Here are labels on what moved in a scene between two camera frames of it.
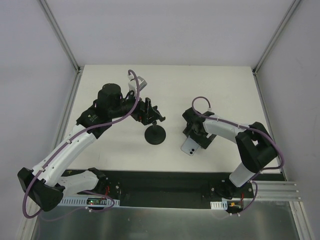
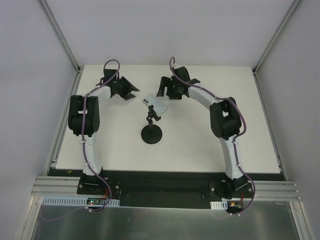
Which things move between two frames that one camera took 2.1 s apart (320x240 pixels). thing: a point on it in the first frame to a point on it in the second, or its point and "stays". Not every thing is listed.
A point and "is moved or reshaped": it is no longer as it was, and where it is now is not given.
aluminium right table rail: (261, 94) stays
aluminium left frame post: (77, 68) stays
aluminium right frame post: (271, 46) stays
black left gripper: (145, 111) to (124, 87)
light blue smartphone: (190, 146) to (159, 106)
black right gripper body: (194, 130) to (169, 87)
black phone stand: (155, 134) is moved or reshaped
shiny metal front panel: (270, 221) stays
